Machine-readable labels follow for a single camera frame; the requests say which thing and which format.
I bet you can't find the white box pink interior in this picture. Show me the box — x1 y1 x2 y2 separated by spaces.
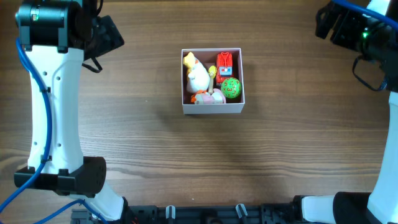
180 48 245 114

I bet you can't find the blue left cable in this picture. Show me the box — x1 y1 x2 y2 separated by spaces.
0 37 108 224

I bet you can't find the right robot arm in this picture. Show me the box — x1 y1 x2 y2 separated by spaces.
270 1 390 201

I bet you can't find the green number ball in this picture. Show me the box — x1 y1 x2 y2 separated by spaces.
220 77 242 99

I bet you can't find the yellow wooden rattle drum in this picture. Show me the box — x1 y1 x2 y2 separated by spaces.
208 65 217 95

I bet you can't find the red toy fire truck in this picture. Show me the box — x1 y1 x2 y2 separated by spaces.
216 52 233 86

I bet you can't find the small duck with pink hat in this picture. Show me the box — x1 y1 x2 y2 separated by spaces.
191 88 226 105

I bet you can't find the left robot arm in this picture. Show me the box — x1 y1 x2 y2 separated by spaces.
14 1 133 223

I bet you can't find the white plush duck yellow hair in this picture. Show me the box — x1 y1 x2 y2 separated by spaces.
183 52 211 104

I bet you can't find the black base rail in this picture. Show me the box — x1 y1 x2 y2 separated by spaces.
70 203 299 224

